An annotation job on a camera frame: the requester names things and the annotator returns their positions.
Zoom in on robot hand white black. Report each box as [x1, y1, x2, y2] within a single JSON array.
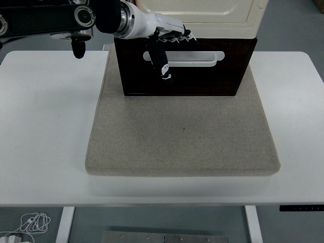
[[118, 2, 198, 87]]

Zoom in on white drawer handle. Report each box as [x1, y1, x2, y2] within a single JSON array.
[[143, 51, 225, 68]]

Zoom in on cream cabinet door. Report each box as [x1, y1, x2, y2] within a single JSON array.
[[140, 0, 254, 25]]

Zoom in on beige felt mat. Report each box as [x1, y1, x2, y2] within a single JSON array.
[[85, 43, 281, 177]]

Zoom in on grey metal plate with screws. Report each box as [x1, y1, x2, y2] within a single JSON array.
[[102, 230, 230, 243]]

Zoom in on white table leg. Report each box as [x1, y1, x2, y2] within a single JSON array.
[[244, 205, 264, 243], [55, 207, 76, 243]]

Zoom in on black table control panel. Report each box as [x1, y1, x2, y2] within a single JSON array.
[[279, 205, 324, 212]]

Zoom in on white charger plug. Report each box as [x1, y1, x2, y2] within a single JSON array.
[[5, 234, 26, 243]]

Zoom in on white earphone cable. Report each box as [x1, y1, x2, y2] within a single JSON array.
[[0, 212, 52, 243]]

